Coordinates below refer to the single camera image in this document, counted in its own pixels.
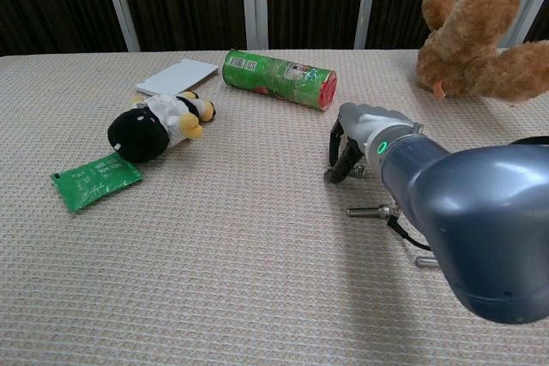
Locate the beige woven table cloth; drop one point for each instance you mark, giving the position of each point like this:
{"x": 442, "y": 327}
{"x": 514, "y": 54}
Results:
{"x": 214, "y": 276}

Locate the silver bolt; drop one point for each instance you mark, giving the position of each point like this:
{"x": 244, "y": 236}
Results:
{"x": 366, "y": 211}
{"x": 358, "y": 171}
{"x": 424, "y": 261}

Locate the black white plush doll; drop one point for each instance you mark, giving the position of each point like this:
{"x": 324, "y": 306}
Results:
{"x": 137, "y": 134}

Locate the green chips can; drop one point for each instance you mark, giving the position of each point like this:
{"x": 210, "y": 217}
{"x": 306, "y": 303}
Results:
{"x": 279, "y": 76}

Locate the brown teddy bear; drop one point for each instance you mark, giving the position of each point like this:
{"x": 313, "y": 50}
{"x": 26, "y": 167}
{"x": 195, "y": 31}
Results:
{"x": 467, "y": 49}

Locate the white flat box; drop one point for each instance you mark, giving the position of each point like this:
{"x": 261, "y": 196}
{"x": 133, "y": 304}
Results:
{"x": 178, "y": 75}

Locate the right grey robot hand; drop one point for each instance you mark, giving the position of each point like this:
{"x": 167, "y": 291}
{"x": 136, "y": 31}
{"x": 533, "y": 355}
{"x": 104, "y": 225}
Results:
{"x": 369, "y": 124}

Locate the green snack packet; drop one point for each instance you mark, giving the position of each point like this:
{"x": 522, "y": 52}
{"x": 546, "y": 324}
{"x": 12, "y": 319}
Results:
{"x": 94, "y": 179}

